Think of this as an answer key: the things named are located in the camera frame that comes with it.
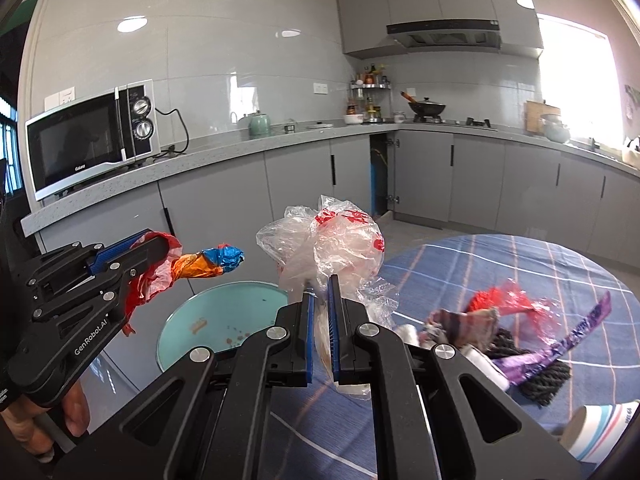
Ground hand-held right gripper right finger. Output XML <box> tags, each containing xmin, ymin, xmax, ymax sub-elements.
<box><xmin>327</xmin><ymin>274</ymin><xmax>585</xmax><ymax>480</ymax></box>

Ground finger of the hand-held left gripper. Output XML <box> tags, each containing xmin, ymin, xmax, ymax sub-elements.
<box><xmin>92</xmin><ymin>235</ymin><xmax>171</xmax><ymax>306</ymax></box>
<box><xmin>85</xmin><ymin>230</ymin><xmax>152</xmax><ymax>277</ymax></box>

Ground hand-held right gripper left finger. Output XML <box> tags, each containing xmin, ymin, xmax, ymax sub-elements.
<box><xmin>52</xmin><ymin>292</ymin><xmax>321</xmax><ymax>480</ymax></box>

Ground red orange blue foil wrapper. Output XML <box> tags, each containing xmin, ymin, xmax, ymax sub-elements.
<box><xmin>121</xmin><ymin>230</ymin><xmax>247</xmax><ymax>336</ymax></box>

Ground clear plastic bag red print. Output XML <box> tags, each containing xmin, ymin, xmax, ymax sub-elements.
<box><xmin>256</xmin><ymin>199</ymin><xmax>401</xmax><ymax>401</ymax></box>

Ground pale teal plastic bucket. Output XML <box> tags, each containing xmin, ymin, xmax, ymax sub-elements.
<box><xmin>156</xmin><ymin>281</ymin><xmax>291</xmax><ymax>375</ymax></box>

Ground red transparent plastic wrapper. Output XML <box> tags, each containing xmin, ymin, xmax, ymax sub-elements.
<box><xmin>467</xmin><ymin>282</ymin><xmax>556</xmax><ymax>331</ymax></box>

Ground purple foil wrapper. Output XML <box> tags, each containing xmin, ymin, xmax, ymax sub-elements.
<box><xmin>487</xmin><ymin>291</ymin><xmax>612</xmax><ymax>386</ymax></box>

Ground person's left hand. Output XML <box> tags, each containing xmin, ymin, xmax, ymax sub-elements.
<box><xmin>0</xmin><ymin>387</ymin><xmax>92</xmax><ymax>461</ymax></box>

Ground silver microwave oven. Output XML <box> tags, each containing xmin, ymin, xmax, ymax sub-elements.
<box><xmin>25</xmin><ymin>79</ymin><xmax>162</xmax><ymax>202</ymax></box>

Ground crumpled brown wrapper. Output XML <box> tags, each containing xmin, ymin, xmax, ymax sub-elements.
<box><xmin>425</xmin><ymin>307</ymin><xmax>501</xmax><ymax>348</ymax></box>

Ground grey lower cabinets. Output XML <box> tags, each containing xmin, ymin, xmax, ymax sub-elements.
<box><xmin>37</xmin><ymin>130</ymin><xmax>640</xmax><ymax>411</ymax></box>

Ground green kettle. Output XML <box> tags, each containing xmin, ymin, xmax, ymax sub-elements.
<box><xmin>239</xmin><ymin>110</ymin><xmax>273</xmax><ymax>138</ymax></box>

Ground blue plaid tablecloth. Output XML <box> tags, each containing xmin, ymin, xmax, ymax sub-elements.
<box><xmin>270</xmin><ymin>234</ymin><xmax>636</xmax><ymax>480</ymax></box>

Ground black wok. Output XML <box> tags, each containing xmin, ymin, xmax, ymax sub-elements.
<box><xmin>400</xmin><ymin>91</ymin><xmax>447</xmax><ymax>117</ymax></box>

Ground metal spice rack with bottles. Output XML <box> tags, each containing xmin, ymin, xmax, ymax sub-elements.
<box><xmin>347</xmin><ymin>62</ymin><xmax>393</xmax><ymax>123</ymax></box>

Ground striped paper cup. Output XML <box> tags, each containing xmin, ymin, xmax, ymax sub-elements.
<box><xmin>560</xmin><ymin>400</ymin><xmax>640</xmax><ymax>463</ymax></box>

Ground wooden cutting board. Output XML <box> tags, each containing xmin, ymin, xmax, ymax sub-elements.
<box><xmin>524</xmin><ymin>100</ymin><xmax>562</xmax><ymax>135</ymax></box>

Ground grey cooking pot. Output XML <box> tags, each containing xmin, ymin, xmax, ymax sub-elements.
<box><xmin>539</xmin><ymin>114</ymin><xmax>572</xmax><ymax>143</ymax></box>

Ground black range hood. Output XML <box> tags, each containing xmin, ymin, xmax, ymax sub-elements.
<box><xmin>386</xmin><ymin>19</ymin><xmax>502</xmax><ymax>51</ymax></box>

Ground bright window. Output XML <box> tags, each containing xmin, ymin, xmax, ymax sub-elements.
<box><xmin>537</xmin><ymin>12</ymin><xmax>615</xmax><ymax>143</ymax></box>

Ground black microwave power cable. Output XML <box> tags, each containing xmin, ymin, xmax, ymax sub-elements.
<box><xmin>152</xmin><ymin>107</ymin><xmax>190</xmax><ymax>161</ymax></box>

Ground white wall switch plate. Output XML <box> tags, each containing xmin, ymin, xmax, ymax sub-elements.
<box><xmin>44</xmin><ymin>86</ymin><xmax>76</xmax><ymax>112</ymax></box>

